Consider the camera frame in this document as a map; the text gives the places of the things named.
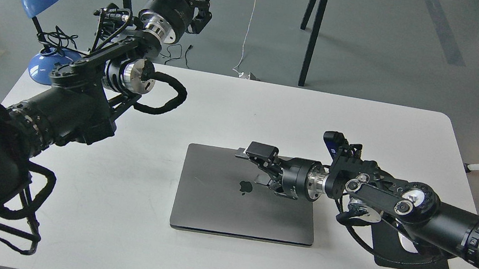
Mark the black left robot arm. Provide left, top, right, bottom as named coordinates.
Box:
left=0, top=0, right=211, bottom=256

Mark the white computer mouse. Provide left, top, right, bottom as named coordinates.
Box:
left=398, top=233, right=419, bottom=254

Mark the grey laptop computer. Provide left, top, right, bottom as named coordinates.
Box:
left=169, top=144, right=314, bottom=247

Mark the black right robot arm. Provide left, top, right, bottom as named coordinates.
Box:
left=235, top=131, right=479, bottom=269

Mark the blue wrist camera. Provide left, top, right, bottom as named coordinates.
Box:
left=323, top=131, right=349, bottom=159

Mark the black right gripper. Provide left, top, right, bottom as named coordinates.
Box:
left=235, top=142, right=327, bottom=202

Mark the black mouse pad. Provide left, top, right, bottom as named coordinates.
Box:
left=371, top=221, right=449, bottom=269

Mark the white hanging cable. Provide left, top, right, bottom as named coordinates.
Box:
left=231, top=0, right=265, bottom=79

